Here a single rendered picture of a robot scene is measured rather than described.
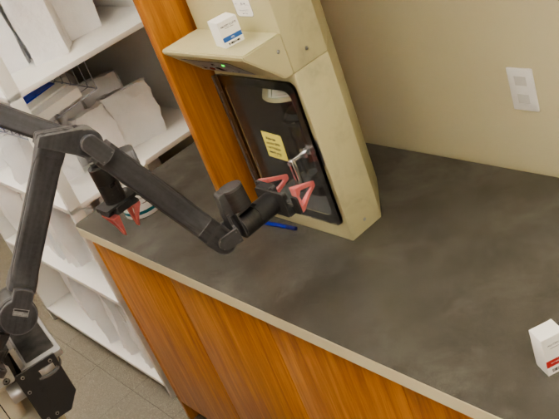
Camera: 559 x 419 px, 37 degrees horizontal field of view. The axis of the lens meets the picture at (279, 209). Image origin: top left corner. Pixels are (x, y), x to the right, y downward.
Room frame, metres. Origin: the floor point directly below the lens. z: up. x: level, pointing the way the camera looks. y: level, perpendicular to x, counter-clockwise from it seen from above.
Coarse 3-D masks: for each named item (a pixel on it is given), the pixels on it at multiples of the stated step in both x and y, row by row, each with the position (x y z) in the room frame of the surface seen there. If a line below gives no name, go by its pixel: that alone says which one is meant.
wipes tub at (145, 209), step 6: (144, 162) 2.36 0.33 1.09; (138, 198) 2.30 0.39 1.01; (144, 204) 2.30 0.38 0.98; (150, 204) 2.30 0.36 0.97; (126, 210) 2.32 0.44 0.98; (144, 210) 2.30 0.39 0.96; (150, 210) 2.30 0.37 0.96; (156, 210) 2.31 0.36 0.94; (126, 216) 2.33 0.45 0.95; (144, 216) 2.30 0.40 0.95
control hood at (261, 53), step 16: (192, 32) 1.99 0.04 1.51; (208, 32) 1.94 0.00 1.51; (256, 32) 1.80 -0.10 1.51; (176, 48) 1.92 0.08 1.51; (192, 48) 1.87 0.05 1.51; (208, 48) 1.82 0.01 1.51; (224, 48) 1.78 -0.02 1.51; (240, 48) 1.74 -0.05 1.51; (256, 48) 1.71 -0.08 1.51; (272, 48) 1.72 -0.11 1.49; (192, 64) 1.97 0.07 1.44; (240, 64) 1.73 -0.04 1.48; (256, 64) 1.69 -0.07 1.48; (272, 64) 1.71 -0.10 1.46; (288, 64) 1.74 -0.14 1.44
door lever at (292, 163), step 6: (300, 150) 1.78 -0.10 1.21; (300, 156) 1.76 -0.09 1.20; (306, 156) 1.77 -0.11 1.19; (288, 162) 1.75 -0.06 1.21; (294, 162) 1.75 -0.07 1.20; (294, 168) 1.75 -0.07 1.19; (294, 174) 1.75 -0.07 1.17; (300, 174) 1.76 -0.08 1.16; (294, 180) 1.76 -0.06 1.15; (300, 180) 1.75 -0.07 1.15
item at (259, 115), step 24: (240, 96) 1.93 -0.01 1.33; (264, 96) 1.84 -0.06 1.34; (288, 96) 1.76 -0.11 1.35; (240, 120) 1.96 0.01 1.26; (264, 120) 1.87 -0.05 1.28; (288, 120) 1.79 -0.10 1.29; (264, 144) 1.91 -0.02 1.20; (288, 144) 1.82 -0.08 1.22; (312, 144) 1.74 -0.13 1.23; (264, 168) 1.95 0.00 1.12; (288, 168) 1.85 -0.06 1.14; (312, 168) 1.77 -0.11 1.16; (288, 192) 1.89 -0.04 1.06; (312, 192) 1.80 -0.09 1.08; (312, 216) 1.83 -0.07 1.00; (336, 216) 1.75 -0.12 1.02
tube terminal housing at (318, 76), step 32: (192, 0) 1.99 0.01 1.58; (224, 0) 1.88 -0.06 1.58; (256, 0) 1.78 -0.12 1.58; (288, 0) 1.77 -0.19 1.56; (288, 32) 1.75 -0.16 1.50; (320, 32) 1.80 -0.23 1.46; (320, 64) 1.78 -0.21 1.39; (320, 96) 1.77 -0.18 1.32; (320, 128) 1.75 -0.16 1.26; (352, 128) 1.80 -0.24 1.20; (352, 160) 1.78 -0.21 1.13; (352, 192) 1.76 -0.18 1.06; (320, 224) 1.84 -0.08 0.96; (352, 224) 1.75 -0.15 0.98
